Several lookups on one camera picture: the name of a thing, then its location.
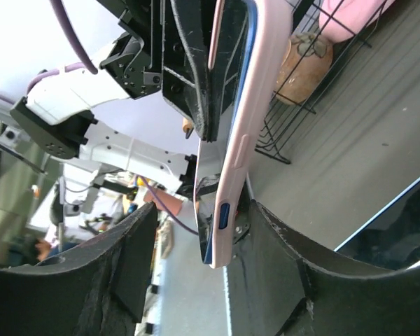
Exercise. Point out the blue phone face down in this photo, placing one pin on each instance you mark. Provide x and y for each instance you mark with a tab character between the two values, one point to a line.
231	45

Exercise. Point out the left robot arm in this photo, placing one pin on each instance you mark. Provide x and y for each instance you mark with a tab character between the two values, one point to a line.
57	114

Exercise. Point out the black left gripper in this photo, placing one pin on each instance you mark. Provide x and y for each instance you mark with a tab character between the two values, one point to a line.
135	60

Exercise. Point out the pink phone case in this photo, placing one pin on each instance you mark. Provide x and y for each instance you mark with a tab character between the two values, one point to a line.
269	26

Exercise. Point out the light blue phone case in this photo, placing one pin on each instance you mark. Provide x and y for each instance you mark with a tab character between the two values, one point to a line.
388	227

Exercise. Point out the pink round plate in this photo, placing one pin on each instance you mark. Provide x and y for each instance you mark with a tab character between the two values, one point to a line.
341	20

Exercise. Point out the brown ceramic bowl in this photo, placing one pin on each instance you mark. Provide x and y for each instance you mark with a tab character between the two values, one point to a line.
304	65

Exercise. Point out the black wire basket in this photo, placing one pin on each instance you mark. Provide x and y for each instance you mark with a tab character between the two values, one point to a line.
282	120

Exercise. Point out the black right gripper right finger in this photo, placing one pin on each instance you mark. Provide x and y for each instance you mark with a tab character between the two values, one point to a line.
281	282

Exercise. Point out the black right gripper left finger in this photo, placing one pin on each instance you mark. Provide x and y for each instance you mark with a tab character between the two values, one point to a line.
96	288

